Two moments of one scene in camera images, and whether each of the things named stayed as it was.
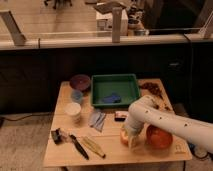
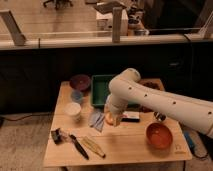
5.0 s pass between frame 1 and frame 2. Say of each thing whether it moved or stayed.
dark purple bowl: stayed
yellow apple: moved
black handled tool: stayed
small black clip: stayed
